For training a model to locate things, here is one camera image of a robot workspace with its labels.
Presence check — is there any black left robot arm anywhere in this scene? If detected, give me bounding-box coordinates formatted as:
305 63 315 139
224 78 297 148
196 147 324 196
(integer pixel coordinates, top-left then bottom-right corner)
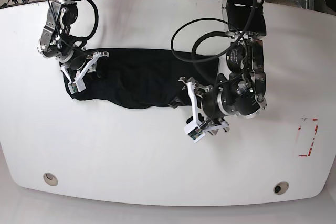
180 0 267 141

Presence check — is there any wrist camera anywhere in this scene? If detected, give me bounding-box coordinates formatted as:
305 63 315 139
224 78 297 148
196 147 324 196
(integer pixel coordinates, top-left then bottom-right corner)
184 121 206 143
67 79 86 94

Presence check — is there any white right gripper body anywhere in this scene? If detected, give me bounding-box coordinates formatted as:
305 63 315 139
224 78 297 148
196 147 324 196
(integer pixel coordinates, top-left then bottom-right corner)
60 51 109 85

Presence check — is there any right table grommet hole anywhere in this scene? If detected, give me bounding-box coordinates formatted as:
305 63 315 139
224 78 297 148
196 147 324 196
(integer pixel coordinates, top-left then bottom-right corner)
273 181 289 195

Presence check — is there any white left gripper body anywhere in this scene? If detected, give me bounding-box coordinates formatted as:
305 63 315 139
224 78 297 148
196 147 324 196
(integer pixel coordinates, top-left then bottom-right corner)
179 77 230 135

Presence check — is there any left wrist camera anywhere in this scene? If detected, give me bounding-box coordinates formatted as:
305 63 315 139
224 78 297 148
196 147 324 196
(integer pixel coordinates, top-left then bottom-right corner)
184 121 206 143

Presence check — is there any red tape rectangle marking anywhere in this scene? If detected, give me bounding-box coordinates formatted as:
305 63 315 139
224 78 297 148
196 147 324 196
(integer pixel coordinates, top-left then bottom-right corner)
295 118 319 158

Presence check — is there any table grommet hole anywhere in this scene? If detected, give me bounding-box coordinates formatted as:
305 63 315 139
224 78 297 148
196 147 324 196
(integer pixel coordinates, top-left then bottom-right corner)
43 173 58 186
273 181 289 195

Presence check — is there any left table grommet hole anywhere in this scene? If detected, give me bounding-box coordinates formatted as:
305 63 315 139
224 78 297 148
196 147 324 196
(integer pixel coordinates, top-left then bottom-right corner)
43 173 58 186

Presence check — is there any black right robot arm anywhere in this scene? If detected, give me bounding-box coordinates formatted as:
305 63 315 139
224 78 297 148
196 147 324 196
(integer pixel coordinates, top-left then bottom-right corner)
38 0 109 90

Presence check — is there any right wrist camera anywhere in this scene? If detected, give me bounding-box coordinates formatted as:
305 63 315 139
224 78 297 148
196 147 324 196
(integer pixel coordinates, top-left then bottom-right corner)
67 79 86 94

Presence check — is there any black T-shirt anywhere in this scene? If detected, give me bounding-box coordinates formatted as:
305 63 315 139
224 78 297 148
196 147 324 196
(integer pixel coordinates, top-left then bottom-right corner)
71 48 219 109

